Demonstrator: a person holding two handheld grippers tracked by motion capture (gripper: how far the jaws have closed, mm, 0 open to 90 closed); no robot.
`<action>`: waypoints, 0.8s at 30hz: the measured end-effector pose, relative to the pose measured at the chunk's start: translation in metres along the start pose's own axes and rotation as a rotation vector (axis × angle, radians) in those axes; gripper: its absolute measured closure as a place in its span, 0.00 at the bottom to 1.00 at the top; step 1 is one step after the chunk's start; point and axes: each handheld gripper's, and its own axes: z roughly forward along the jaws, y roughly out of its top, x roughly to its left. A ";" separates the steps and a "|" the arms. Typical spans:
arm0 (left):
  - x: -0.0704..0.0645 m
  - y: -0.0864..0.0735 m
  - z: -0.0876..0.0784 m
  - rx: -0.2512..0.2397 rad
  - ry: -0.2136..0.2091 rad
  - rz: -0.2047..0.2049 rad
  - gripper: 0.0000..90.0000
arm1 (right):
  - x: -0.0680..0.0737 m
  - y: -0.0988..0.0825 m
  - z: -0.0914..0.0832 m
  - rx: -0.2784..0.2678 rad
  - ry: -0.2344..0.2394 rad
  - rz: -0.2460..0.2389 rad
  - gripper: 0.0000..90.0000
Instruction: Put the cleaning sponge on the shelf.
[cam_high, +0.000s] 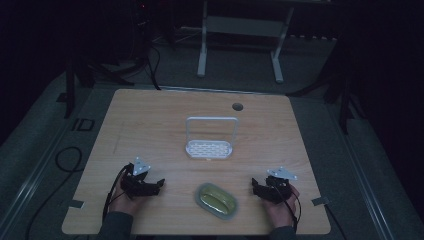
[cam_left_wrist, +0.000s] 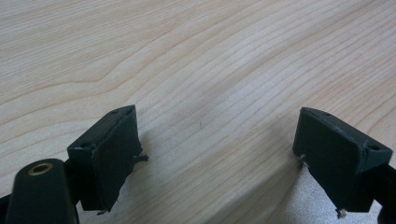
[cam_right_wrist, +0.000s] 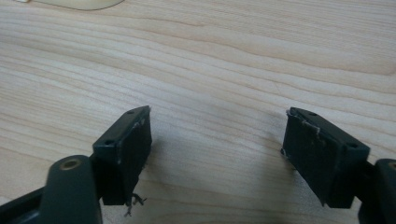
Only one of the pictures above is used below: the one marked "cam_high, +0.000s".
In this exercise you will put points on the black tripod stand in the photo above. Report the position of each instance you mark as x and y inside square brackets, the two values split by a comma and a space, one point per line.
[345, 106]
[70, 90]

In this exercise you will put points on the round table grommet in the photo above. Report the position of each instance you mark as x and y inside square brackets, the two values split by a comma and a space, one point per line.
[237, 107]

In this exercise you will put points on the green oval dish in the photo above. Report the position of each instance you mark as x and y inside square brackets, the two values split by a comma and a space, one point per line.
[200, 196]

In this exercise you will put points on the grey tape piece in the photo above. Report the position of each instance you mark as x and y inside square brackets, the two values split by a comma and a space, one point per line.
[320, 201]
[76, 203]

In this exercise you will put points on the person's right hand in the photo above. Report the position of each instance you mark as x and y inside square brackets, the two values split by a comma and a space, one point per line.
[281, 213]

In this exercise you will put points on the white metal stand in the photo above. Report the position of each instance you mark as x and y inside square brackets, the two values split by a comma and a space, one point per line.
[204, 50]

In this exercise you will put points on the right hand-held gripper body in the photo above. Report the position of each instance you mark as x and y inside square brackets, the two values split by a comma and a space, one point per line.
[278, 190]

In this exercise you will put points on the person's left hand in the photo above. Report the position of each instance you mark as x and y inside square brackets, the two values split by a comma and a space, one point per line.
[128, 204]

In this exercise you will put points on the yellow soap bar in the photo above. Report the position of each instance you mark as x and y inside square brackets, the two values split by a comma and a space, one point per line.
[216, 201]

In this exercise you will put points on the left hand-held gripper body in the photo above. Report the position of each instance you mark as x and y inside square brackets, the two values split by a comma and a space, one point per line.
[136, 185]

